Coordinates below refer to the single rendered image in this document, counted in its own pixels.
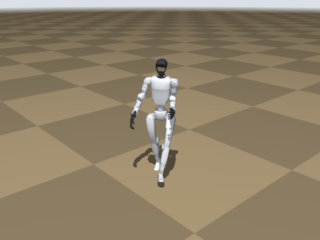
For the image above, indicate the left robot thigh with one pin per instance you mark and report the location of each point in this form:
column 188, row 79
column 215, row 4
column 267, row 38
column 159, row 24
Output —
column 169, row 129

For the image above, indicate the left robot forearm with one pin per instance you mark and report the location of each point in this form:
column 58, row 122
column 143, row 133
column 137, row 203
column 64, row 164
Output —
column 173, row 105

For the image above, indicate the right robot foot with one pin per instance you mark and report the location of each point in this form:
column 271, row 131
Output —
column 157, row 166

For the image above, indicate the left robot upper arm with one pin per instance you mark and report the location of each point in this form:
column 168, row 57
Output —
column 174, row 83

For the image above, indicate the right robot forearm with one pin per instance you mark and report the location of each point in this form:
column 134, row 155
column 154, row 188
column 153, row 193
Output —
column 137, row 106

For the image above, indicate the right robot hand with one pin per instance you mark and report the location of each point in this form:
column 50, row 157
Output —
column 132, row 119

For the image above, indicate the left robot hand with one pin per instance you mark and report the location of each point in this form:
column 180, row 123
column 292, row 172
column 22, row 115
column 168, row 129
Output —
column 172, row 112

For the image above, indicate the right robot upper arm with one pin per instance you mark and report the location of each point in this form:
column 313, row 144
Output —
column 144, row 89

